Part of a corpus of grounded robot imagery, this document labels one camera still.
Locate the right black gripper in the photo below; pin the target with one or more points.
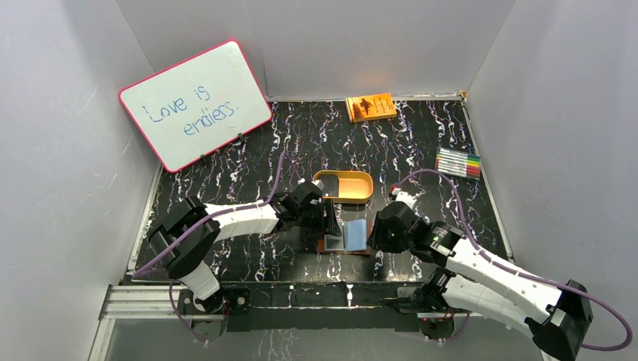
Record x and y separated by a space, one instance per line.
377 239

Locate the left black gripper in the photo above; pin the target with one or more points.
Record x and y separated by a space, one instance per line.
328 219

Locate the brown leather card holder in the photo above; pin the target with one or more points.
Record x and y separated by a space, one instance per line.
352 241

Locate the gold oval tin tray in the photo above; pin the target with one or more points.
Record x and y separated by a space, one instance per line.
346 187

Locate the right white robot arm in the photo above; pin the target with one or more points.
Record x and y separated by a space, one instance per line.
555 316

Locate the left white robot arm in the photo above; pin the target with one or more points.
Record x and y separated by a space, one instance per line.
181 241

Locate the colour marker pen set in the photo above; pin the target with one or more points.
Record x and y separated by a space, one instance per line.
458 164

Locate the orange book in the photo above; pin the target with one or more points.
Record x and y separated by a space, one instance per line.
371 107

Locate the pink framed whiteboard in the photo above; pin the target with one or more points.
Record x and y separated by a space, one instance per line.
197 106

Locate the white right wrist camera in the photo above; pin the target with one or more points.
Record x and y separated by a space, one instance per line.
399 195

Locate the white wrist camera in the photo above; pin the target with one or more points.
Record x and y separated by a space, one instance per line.
399 195
319 184

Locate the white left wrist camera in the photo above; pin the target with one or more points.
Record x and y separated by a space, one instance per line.
319 184

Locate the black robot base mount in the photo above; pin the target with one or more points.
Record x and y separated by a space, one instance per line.
251 306

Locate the aluminium rail frame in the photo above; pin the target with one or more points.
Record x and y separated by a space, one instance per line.
139 323

